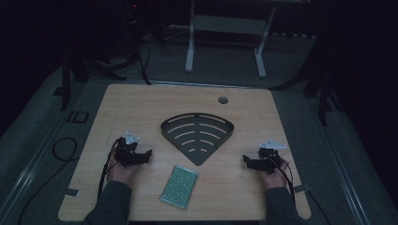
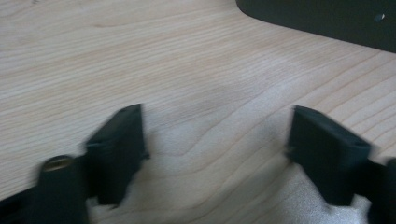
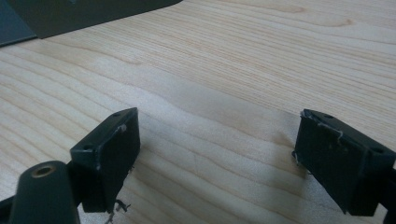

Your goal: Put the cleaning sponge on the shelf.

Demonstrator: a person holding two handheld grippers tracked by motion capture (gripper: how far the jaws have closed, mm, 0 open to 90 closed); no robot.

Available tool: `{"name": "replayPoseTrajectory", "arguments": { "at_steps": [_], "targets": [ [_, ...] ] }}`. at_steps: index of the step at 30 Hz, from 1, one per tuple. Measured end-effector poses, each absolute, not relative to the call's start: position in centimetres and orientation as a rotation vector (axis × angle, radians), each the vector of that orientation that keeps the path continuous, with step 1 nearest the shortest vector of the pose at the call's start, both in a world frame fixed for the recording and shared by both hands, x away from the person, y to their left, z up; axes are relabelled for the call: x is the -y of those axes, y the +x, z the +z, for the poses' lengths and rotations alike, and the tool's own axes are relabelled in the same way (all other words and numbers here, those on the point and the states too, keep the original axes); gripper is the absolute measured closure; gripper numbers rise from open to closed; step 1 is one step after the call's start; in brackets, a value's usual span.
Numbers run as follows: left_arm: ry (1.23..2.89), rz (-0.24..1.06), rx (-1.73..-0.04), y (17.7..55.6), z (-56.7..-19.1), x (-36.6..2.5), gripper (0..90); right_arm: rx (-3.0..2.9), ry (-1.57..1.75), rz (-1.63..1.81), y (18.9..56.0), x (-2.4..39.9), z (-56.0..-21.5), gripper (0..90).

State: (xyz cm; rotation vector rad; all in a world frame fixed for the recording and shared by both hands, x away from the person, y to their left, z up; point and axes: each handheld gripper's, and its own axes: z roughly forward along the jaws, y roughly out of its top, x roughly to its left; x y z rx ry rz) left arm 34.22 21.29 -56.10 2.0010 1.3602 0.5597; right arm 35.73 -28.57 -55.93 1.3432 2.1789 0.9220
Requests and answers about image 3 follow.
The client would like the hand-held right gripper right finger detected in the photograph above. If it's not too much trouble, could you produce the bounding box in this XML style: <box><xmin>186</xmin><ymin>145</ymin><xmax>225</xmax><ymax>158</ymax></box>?
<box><xmin>291</xmin><ymin>108</ymin><xmax>396</xmax><ymax>217</ymax></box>

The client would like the dark flat mat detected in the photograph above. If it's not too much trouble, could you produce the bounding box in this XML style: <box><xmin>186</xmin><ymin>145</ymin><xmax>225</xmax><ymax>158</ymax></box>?
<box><xmin>0</xmin><ymin>0</ymin><xmax>185</xmax><ymax>48</ymax></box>

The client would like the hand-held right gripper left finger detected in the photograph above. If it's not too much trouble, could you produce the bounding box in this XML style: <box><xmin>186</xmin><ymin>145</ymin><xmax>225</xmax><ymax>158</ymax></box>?
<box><xmin>69</xmin><ymin>106</ymin><xmax>141</xmax><ymax>214</ymax></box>

